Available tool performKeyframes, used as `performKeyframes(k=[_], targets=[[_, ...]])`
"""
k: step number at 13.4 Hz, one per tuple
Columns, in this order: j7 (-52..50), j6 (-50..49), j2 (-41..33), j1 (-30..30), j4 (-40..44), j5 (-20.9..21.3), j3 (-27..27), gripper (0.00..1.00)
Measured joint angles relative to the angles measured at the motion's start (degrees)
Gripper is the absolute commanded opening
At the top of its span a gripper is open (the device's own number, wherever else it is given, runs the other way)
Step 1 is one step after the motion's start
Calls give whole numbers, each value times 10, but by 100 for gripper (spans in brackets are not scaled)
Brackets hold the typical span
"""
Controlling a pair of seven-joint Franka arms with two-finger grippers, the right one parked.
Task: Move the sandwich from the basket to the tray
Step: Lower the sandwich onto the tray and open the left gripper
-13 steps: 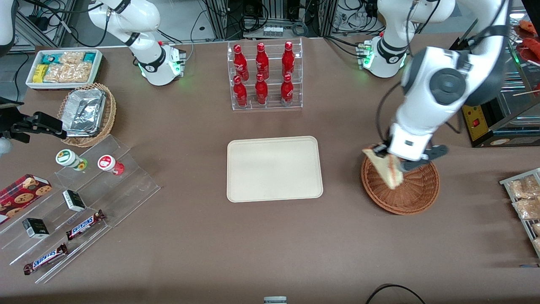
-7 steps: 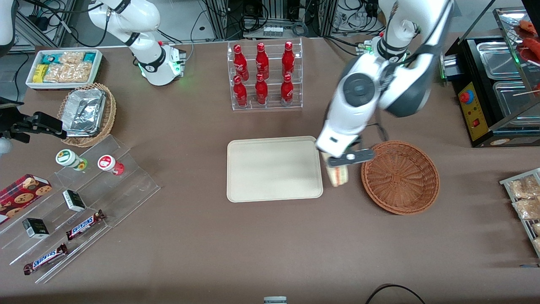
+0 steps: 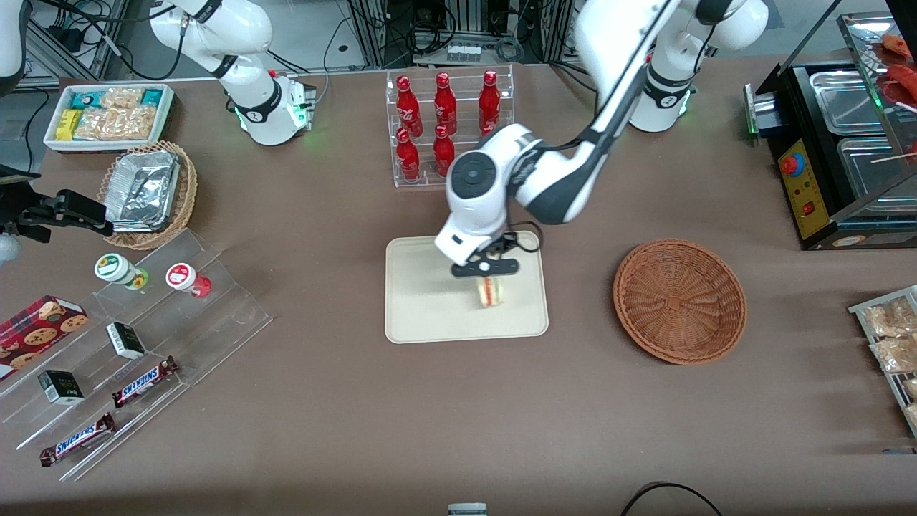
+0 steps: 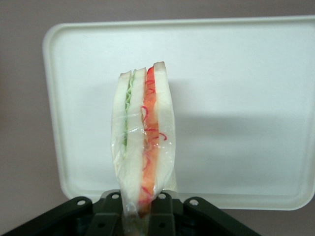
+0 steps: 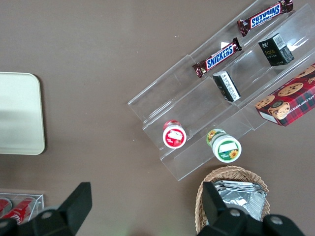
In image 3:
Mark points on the teal snack pack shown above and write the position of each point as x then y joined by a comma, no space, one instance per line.
152,97
86,99

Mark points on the red cola bottle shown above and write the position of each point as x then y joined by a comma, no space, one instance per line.
445,107
489,104
408,107
407,158
443,154

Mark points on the grey snack tray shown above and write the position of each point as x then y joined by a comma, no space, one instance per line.
860,309

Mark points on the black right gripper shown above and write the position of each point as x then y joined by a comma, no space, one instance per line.
34,212

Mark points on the clear acrylic bottle rack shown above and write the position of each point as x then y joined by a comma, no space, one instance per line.
466,79

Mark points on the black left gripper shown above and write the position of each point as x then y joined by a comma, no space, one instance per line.
502,245

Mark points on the green lidded cup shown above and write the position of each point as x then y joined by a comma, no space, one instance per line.
113,267

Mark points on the triangular sandwich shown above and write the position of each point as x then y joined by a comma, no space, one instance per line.
491,292

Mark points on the yellow snack pack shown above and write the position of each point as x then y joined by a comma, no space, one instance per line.
68,124

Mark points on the small black carton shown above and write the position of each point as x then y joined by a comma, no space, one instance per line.
61,387
125,340

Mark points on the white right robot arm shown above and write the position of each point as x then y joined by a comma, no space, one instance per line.
265,100

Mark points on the white plastic snack bin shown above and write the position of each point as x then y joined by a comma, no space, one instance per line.
168,118

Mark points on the black food warmer machine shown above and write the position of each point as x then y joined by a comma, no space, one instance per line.
806,186

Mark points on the clear acrylic stepped snack shelf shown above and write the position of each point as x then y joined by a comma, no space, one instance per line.
215,315

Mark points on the red plaid cookie box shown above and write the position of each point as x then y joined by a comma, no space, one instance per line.
39,333

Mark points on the red lidded cup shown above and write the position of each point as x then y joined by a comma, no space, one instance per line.
183,277

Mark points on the cream plastic tray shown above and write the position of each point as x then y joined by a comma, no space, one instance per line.
430,308

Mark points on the Snickers chocolate bar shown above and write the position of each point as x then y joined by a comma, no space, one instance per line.
77,439
145,382

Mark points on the light wicker basket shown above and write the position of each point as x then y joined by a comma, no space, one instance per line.
188,193

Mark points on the brown round wicker basket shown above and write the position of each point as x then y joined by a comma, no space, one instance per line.
680,301

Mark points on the red sausage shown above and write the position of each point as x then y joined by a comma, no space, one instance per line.
899,44
903,82

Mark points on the steel food pan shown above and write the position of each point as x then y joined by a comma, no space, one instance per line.
845,100
877,168

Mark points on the white power strip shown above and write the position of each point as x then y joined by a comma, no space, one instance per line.
464,51

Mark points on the clear cracker snack bag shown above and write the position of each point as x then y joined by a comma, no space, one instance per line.
895,355
100,125
888,319
122,97
140,123

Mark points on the silver foil packet stack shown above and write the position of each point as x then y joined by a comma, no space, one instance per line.
143,190

